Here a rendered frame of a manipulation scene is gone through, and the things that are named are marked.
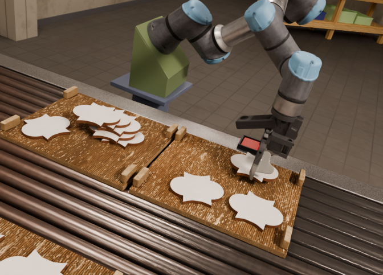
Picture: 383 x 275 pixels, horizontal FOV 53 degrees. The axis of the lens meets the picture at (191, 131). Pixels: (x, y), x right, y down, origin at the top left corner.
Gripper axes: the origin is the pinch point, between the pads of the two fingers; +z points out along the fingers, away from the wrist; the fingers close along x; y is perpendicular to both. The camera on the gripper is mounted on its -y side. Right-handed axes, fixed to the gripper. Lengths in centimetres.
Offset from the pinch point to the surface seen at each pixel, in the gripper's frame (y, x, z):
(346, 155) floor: 63, 217, 92
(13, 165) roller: -56, -32, 8
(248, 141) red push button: -5.4, 18.7, 3.5
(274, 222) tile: 10.3, -17.9, 0.9
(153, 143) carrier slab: -30.3, -3.4, 4.3
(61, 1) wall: -306, 313, 89
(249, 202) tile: 2.9, -14.3, 1.3
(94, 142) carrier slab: -44.5, -13.2, 5.1
